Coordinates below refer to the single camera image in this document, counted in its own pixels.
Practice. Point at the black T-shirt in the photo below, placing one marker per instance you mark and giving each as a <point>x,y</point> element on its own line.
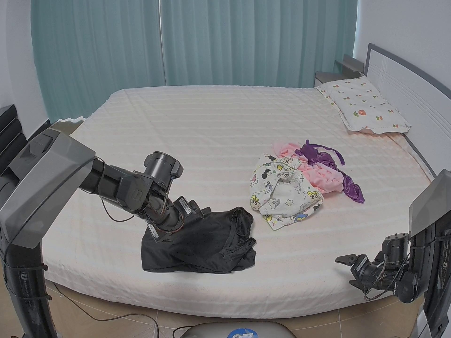
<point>204,245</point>

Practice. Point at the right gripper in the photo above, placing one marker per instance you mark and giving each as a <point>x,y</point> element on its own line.
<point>368,271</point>

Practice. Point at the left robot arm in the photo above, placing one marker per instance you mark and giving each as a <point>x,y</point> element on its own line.
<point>49,178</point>

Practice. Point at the grey bedside table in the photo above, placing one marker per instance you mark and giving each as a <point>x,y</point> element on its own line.
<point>326,76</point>

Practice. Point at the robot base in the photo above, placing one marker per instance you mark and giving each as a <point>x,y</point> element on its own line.
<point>239,330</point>

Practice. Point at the white printed garment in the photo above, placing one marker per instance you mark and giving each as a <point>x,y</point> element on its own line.
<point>282,195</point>

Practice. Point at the purple garment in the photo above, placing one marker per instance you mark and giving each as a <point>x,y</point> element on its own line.
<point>319,157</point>

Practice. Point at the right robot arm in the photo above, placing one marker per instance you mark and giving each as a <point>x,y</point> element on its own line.
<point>430,231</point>

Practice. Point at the white printed pillow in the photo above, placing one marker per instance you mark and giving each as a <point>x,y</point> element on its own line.
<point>366,104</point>

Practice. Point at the pink garment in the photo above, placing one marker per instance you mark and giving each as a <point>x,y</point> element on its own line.
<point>326,178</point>

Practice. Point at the bed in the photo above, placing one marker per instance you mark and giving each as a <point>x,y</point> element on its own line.
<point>218,129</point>

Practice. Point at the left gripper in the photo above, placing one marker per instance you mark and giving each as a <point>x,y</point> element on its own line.
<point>172,220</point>

